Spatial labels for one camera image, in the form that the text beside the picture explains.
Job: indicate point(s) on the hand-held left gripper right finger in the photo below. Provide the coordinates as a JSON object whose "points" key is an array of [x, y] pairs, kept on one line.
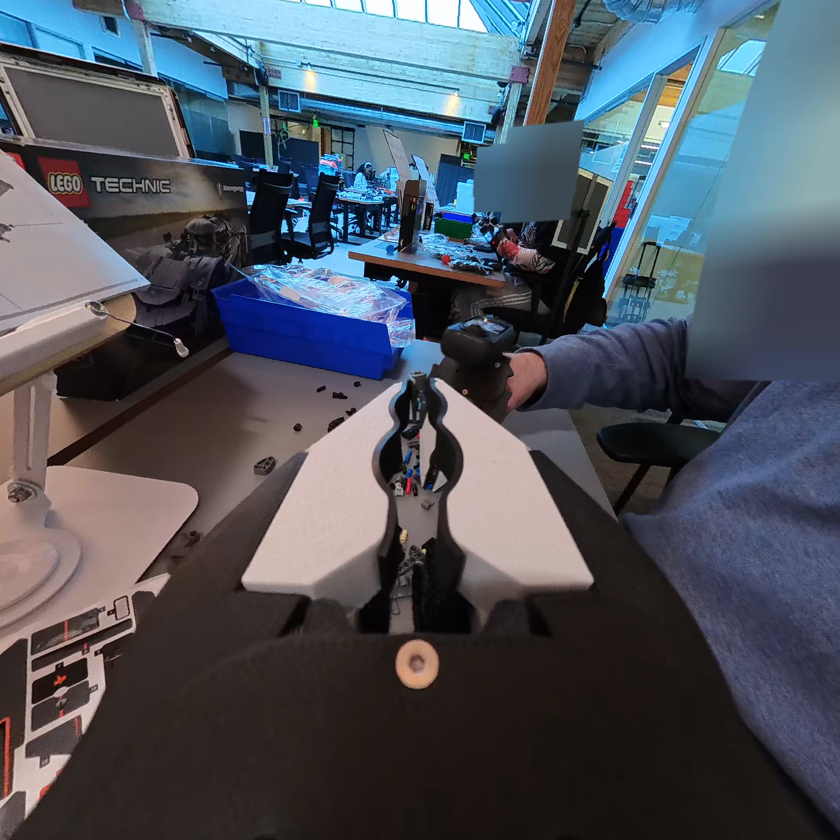
{"points": [[512, 518]]}

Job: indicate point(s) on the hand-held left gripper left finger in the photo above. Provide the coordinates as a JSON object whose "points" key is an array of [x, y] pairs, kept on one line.
{"points": [[321, 518]]}

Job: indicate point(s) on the dark grey lego beam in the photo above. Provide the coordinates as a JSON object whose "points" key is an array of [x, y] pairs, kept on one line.
{"points": [[418, 400]]}

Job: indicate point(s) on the person's right forearm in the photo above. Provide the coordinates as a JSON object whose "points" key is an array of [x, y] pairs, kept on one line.
{"points": [[610, 367]]}

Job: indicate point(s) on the lego sticker sheet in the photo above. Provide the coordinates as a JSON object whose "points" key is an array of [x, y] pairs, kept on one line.
{"points": [[65, 689]]}

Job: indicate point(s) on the black lego set box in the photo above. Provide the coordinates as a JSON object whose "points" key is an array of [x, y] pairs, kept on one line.
{"points": [[131, 190]]}

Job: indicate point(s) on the lego instruction booklet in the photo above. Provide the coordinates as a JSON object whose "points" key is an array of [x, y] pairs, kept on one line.
{"points": [[52, 249]]}

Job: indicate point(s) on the person's right hand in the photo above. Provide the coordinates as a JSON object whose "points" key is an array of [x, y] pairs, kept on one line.
{"points": [[528, 380]]}

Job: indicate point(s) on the wooden office desk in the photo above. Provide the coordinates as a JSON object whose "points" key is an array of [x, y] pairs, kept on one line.
{"points": [[420, 262]]}

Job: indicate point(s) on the black chair seat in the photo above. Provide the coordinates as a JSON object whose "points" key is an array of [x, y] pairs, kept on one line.
{"points": [[656, 439]]}

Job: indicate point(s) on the clear plastic bags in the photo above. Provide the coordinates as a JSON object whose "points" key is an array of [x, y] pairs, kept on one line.
{"points": [[328, 292]]}

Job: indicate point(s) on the black cardboard box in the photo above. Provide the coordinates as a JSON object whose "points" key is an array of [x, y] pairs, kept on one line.
{"points": [[410, 216]]}

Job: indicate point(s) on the black rolling case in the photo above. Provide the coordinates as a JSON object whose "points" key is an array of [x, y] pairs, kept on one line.
{"points": [[640, 289]]}

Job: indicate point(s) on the blue plastic bin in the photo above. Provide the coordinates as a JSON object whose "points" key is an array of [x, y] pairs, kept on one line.
{"points": [[295, 334]]}

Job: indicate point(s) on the white book stand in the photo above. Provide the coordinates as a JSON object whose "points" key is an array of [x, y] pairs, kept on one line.
{"points": [[111, 518]]}

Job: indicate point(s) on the black office chair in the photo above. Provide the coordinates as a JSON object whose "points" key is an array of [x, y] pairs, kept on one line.
{"points": [[269, 210], [318, 216]]}

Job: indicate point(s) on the person's blue sweater torso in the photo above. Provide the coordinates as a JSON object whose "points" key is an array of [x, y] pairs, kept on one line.
{"points": [[754, 558]]}

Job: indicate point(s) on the grey framed board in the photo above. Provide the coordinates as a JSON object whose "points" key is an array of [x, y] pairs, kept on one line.
{"points": [[92, 111]]}

